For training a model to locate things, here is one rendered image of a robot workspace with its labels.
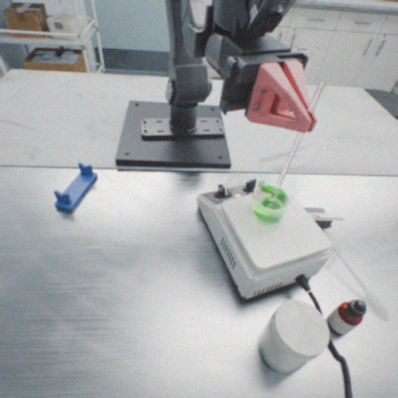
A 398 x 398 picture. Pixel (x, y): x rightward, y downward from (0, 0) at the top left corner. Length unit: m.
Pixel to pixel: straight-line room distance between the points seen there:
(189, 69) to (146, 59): 2.80
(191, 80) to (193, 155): 0.15
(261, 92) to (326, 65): 2.77
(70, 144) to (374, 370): 0.67
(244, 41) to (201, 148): 0.32
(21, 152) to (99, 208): 0.25
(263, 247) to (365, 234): 0.26
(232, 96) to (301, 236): 0.21
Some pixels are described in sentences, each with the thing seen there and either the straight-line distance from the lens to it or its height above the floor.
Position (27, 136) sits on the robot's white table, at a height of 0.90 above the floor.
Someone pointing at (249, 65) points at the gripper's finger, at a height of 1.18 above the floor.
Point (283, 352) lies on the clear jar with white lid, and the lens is 0.36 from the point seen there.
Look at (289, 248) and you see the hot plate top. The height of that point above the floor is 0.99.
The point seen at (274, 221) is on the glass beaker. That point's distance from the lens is 0.39.
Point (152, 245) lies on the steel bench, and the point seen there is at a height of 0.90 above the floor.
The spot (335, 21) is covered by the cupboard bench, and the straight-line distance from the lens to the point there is 2.98.
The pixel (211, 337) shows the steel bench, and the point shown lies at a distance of 0.41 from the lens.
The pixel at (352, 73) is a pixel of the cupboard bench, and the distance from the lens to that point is 3.25.
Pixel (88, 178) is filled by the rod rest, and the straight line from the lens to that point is 0.58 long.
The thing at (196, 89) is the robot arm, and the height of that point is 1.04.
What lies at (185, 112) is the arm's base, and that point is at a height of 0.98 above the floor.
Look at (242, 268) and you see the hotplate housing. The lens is 0.39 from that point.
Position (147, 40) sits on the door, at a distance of 3.32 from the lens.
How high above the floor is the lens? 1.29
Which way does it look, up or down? 45 degrees down
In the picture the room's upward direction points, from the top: 6 degrees clockwise
